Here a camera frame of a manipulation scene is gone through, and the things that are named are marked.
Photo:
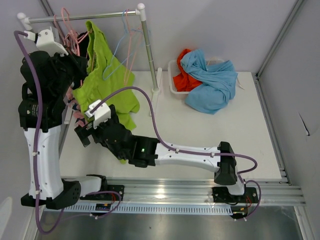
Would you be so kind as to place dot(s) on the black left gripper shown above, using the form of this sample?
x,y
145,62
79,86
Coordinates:
x,y
80,63

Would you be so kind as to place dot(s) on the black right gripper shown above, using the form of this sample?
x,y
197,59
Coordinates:
x,y
83,133

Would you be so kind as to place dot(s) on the lime green shorts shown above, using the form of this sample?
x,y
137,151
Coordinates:
x,y
94,87

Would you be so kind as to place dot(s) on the blue wire hanger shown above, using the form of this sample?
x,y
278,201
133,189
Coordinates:
x,y
119,55

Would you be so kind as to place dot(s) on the orange shorts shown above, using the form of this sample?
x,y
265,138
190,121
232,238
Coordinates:
x,y
183,81

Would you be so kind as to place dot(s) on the light blue shorts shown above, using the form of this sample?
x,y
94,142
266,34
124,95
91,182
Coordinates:
x,y
218,82

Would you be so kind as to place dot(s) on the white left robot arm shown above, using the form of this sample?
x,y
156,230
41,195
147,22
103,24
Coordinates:
x,y
42,122

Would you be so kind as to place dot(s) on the pink patterned shorts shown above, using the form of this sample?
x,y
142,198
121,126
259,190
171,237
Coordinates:
x,y
80,120

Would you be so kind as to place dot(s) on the metal clothes rack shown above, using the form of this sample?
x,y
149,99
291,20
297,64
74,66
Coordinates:
x,y
156,74

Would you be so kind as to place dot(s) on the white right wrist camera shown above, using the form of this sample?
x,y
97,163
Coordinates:
x,y
99,111

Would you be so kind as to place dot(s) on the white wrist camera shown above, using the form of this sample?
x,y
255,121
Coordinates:
x,y
99,111
45,41

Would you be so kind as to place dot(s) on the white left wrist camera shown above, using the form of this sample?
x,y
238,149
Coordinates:
x,y
45,41

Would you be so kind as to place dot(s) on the white slotted cable duct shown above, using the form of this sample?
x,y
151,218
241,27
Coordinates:
x,y
137,208

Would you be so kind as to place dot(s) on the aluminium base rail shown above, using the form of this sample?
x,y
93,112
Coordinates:
x,y
199,191

